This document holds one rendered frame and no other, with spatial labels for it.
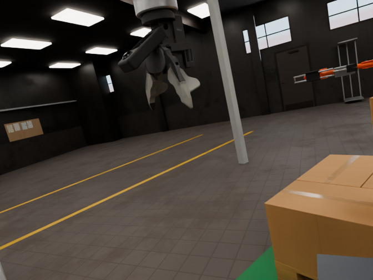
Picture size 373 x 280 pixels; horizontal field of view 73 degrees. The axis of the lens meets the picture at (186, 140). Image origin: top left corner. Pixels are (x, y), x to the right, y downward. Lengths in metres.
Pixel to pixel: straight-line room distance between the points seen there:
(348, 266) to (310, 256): 0.85
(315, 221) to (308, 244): 0.16
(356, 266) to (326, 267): 0.07
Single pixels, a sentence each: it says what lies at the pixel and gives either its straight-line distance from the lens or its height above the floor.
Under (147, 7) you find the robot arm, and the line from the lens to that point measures 0.56.
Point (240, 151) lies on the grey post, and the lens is 4.33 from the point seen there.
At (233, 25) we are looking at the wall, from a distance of 10.58.
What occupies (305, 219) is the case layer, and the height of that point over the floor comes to 0.50.
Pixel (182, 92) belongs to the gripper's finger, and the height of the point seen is 1.29.
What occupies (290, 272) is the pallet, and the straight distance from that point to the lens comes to 1.87.
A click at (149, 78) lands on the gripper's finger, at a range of 0.61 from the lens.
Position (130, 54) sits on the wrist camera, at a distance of 0.52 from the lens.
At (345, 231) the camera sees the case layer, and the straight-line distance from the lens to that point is 1.52.
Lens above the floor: 1.27
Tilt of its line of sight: 9 degrees down
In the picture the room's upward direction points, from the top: 13 degrees counter-clockwise
